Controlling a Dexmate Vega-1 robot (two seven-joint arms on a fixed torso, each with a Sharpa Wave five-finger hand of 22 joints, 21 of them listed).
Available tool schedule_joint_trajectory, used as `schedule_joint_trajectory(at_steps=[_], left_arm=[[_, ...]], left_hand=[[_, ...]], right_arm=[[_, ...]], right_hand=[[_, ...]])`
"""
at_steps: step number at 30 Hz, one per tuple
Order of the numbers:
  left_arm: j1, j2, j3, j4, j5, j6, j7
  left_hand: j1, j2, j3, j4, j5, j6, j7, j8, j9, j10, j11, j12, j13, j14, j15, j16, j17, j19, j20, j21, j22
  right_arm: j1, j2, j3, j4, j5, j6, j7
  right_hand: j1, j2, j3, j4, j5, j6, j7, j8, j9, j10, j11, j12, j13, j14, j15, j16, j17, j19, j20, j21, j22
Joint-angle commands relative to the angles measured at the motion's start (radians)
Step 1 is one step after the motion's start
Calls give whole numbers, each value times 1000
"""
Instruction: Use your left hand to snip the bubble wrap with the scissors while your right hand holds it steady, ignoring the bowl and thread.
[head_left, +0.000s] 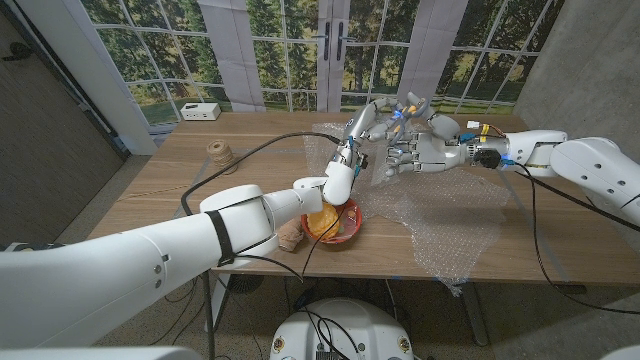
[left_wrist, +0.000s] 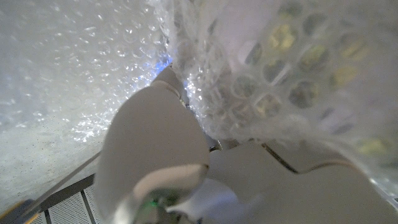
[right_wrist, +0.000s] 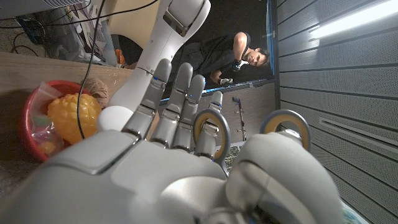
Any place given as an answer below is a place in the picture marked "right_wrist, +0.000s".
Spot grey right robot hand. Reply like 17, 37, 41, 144
0, 58, 345, 224

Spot orange grey handled scissors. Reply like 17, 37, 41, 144
192, 107, 312, 178

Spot red bowl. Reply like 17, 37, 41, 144
20, 80, 94, 162

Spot thin metal stand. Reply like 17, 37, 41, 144
232, 96, 248, 142

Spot crumpled beige cloth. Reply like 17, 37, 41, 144
81, 77, 109, 108

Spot yellow textured toy fruit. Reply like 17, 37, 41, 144
47, 92, 102, 146

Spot small wrapped candy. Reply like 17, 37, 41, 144
30, 82, 68, 156

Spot small orange object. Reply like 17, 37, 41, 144
114, 49, 126, 66

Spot person in black shirt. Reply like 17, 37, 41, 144
178, 30, 271, 91

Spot clear plastic bag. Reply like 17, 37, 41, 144
46, 7, 105, 63

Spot long ceiling light strip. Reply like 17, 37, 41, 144
309, 0, 398, 40

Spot blue lit metal rail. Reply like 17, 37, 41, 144
160, 77, 276, 103

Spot thin black left wrist cable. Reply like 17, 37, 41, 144
76, 0, 106, 140

